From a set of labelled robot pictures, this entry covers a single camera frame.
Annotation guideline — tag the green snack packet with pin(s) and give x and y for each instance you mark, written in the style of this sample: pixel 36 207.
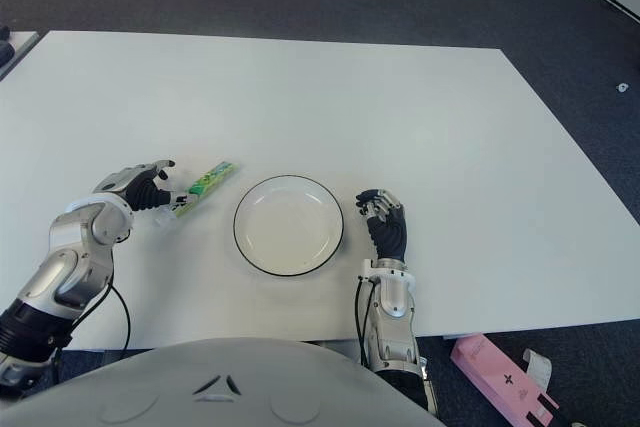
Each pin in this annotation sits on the green snack packet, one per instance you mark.
pixel 212 178

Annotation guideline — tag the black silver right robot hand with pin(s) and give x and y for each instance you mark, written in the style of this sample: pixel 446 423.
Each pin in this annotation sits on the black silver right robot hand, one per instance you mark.
pixel 390 234

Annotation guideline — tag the white paper strip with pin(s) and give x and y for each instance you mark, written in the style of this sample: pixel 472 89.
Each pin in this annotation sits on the white paper strip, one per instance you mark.
pixel 540 364

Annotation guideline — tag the grey robot torso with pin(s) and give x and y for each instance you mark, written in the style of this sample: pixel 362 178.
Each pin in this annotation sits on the grey robot torso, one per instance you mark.
pixel 220 387

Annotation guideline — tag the grey side table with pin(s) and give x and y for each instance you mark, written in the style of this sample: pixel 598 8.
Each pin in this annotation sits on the grey side table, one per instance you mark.
pixel 22 44

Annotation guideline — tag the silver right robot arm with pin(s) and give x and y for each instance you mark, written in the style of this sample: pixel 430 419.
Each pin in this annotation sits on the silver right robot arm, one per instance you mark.
pixel 392 317

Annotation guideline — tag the white plate with black rim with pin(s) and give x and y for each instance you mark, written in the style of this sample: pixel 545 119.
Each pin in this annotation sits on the white plate with black rim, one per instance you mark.
pixel 287 227

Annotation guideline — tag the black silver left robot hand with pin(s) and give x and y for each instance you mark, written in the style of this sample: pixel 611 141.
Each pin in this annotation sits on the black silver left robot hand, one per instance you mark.
pixel 142 192

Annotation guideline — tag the pink cardboard box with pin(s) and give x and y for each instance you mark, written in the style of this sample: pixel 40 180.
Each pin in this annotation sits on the pink cardboard box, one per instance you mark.
pixel 495 372

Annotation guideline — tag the small white floor object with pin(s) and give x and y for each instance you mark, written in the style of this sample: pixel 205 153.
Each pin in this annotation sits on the small white floor object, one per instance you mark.
pixel 622 87

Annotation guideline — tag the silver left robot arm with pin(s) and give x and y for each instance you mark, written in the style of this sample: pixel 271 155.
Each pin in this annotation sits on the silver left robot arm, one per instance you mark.
pixel 70 267

